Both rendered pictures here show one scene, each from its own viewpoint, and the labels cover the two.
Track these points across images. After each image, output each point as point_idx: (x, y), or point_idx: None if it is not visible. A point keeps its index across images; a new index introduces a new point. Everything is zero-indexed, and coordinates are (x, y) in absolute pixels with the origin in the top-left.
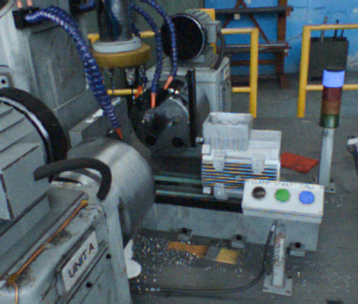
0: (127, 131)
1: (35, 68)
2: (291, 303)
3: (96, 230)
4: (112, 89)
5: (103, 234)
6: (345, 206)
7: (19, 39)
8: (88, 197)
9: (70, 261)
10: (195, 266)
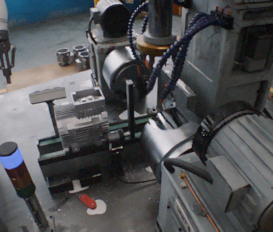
0: None
1: None
2: (50, 130)
3: (93, 46)
4: None
5: (95, 53)
6: (25, 206)
7: (182, 10)
8: (100, 43)
9: (88, 39)
10: None
